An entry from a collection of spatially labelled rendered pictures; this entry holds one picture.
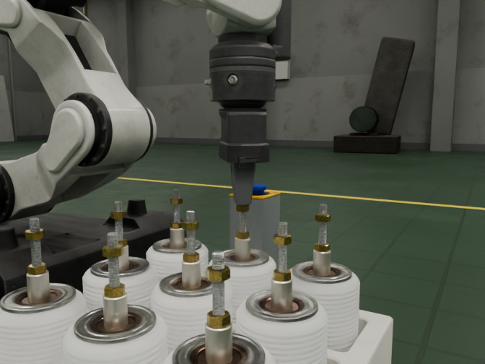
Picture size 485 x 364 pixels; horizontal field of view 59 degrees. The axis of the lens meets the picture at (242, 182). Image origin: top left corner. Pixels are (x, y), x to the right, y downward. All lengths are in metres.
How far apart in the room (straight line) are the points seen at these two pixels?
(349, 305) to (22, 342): 0.36
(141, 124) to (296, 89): 7.68
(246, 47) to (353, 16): 7.83
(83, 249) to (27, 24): 0.46
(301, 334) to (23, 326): 0.27
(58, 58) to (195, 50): 8.88
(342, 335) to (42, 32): 0.77
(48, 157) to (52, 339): 0.48
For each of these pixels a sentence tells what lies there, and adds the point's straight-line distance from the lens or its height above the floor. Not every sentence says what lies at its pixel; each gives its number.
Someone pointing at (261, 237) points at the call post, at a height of 0.24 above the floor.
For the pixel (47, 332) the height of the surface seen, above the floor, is 0.23.
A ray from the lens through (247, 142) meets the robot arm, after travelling 0.55.
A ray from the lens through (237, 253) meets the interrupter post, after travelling 0.61.
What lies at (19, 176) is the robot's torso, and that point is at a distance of 1.09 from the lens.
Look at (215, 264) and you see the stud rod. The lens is 0.34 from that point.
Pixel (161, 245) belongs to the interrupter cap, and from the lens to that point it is 0.69.
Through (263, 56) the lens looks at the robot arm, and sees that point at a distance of 0.56.
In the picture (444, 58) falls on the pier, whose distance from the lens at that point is 7.69.
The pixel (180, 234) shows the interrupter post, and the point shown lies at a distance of 0.67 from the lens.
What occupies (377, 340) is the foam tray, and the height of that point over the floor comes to 0.18.
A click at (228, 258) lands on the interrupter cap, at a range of 0.61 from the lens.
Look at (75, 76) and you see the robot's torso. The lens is 0.92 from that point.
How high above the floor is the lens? 0.44
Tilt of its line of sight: 8 degrees down
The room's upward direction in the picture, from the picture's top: straight up
